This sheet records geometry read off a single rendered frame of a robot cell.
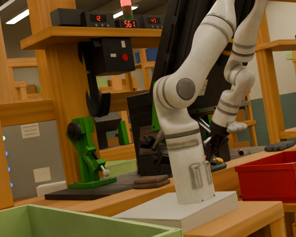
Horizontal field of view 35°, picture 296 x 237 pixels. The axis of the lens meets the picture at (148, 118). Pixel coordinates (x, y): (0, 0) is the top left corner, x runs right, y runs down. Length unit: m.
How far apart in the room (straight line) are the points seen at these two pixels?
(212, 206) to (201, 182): 0.07
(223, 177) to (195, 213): 0.60
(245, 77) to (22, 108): 0.95
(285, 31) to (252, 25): 10.73
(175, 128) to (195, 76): 0.14
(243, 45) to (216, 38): 0.23
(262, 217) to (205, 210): 0.15
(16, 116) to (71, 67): 0.32
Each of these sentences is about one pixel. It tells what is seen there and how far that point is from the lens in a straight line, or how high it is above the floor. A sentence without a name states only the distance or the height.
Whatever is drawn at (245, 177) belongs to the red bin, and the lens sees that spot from 1.57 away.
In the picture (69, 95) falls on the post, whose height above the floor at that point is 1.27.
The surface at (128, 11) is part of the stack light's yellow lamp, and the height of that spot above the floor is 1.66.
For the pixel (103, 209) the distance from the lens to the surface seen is 1.34.
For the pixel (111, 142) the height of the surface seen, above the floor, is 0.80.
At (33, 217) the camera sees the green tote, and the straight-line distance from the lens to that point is 1.17.
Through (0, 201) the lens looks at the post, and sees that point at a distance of 1.85.
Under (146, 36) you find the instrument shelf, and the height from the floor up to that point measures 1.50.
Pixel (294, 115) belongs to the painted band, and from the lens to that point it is 12.14.
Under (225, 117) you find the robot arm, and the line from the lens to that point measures 1.56.
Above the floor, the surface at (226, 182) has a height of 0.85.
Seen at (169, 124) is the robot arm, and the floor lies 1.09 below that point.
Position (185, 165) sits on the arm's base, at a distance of 1.19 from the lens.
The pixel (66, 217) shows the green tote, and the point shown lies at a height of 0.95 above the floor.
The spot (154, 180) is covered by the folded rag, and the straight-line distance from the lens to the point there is 1.51.
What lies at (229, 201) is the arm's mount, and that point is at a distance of 1.24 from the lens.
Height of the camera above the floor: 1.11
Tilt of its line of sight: level
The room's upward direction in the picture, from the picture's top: 9 degrees counter-clockwise
